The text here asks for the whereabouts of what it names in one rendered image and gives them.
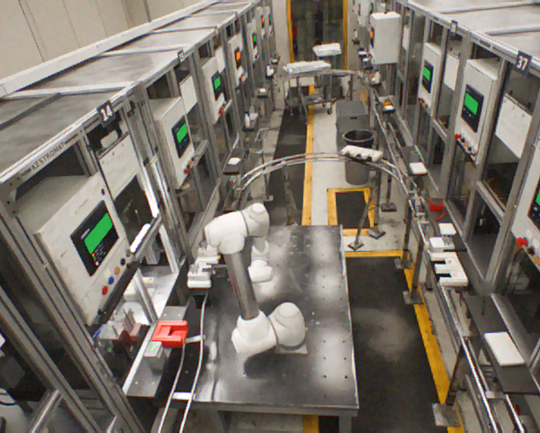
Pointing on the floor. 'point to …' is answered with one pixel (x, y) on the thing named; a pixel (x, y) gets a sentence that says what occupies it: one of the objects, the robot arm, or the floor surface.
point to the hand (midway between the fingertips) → (207, 272)
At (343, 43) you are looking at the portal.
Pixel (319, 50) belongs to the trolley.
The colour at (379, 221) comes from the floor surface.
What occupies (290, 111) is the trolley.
